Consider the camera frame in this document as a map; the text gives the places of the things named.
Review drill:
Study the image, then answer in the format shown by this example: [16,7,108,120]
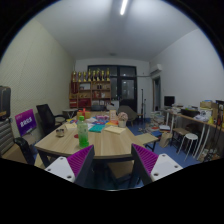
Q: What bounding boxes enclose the white round stool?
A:
[179,132,199,158]

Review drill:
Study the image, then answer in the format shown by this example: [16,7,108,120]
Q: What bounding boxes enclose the pink box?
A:
[95,114,110,123]

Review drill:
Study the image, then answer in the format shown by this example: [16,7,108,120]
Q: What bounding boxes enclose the small standing card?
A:
[109,109,118,122]

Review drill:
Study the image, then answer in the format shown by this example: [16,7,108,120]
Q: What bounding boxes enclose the black case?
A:
[0,85,12,121]

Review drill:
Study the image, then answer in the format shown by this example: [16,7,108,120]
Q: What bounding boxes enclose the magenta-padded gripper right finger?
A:
[130,143,184,186]

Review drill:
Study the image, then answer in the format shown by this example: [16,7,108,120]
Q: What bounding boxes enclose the white wall air conditioner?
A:
[149,63,164,76]

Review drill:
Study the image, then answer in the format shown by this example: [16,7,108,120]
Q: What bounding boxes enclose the small cream book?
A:
[64,122,78,130]

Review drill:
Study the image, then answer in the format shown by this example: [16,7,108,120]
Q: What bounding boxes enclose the green drink bottle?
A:
[76,115,90,149]

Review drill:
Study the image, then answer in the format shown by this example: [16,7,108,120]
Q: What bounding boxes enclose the wide cream book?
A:
[103,125,127,135]

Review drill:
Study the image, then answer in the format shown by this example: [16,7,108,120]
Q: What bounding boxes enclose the grey armchair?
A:
[116,105,138,126]

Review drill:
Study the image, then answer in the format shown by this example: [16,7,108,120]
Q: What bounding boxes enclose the black tripod stand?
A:
[139,88,148,126]

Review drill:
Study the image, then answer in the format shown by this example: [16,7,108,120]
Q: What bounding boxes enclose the black office chair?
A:
[35,103,66,136]

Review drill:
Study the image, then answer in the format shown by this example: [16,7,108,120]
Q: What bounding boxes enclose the orange book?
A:
[105,119,120,127]

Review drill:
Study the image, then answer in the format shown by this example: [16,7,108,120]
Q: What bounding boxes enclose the grey striped cushion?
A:
[0,118,15,156]

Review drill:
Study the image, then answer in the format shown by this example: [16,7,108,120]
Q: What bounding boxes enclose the black computer monitor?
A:
[163,95,176,108]

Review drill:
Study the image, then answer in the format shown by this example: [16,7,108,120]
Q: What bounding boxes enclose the wooden shelf unit with trophies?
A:
[68,68,112,110]

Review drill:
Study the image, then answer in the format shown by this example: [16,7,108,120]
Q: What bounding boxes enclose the small steel cup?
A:
[55,128,66,138]

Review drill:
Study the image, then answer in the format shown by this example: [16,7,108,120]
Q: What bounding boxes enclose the purple sign board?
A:
[14,108,38,137]

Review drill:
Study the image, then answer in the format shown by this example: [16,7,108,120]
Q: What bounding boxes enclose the small round white table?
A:
[61,108,79,120]

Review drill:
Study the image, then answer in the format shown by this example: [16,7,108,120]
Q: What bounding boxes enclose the yellow gift box red ribbon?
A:
[76,108,92,120]

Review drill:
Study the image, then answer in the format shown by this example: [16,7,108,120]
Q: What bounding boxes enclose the teal book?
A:
[88,123,106,134]

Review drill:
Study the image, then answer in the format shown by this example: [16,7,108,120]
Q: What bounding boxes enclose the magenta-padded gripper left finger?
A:
[44,144,96,188]

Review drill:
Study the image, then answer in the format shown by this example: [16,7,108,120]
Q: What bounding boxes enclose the cluttered wooden side desk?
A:
[166,109,224,161]

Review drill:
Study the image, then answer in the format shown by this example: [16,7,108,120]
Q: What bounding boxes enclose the pink flowers in white pot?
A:
[117,111,129,128]

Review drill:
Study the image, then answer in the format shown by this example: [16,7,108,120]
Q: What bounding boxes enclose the dark glass door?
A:
[87,64,138,113]

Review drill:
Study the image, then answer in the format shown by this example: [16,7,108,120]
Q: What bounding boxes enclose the black chair armrest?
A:
[13,136,36,166]

